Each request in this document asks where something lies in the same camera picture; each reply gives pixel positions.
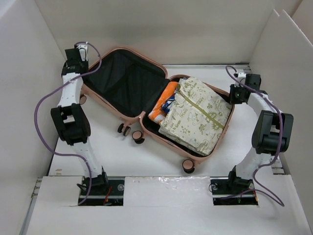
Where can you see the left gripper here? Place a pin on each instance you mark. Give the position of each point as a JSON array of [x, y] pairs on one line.
[[86, 62]]

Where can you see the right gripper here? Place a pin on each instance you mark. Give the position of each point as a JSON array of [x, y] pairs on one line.
[[232, 100]]

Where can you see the pink hardshell suitcase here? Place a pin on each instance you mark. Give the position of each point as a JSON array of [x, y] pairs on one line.
[[129, 84]]

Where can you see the blue white patterned garment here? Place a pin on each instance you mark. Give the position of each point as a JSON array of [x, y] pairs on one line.
[[168, 104]]

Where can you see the orange white tie-dye garment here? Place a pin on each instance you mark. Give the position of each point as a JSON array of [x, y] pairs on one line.
[[156, 114]]

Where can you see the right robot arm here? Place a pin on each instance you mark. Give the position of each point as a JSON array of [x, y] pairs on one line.
[[271, 134]]

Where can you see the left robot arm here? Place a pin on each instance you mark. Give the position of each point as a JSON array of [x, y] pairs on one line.
[[72, 124]]

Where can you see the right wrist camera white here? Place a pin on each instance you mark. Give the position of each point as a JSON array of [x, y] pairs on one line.
[[240, 78]]

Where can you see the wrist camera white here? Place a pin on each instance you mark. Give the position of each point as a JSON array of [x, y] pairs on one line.
[[240, 78], [83, 50]]

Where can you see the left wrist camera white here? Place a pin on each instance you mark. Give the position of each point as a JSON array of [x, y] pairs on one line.
[[83, 50]]

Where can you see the aluminium rail right side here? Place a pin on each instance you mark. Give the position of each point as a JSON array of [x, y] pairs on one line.
[[272, 132]]

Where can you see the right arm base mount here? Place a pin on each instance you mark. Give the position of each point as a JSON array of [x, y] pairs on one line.
[[232, 192]]

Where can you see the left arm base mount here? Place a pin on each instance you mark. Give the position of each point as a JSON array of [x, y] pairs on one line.
[[113, 195]]

